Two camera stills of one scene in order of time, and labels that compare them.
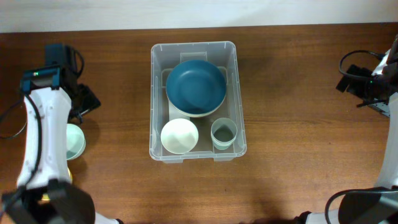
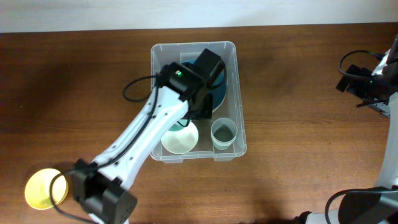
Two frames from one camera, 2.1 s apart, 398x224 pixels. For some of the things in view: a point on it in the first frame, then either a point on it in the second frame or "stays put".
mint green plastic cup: x=222 y=147 stays put
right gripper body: x=366 y=88 stays put
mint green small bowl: x=76 y=142 -> x=176 y=127
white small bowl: x=179 y=136 stays put
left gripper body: x=86 y=102 -> x=206 y=111
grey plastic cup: x=224 y=130 stays put
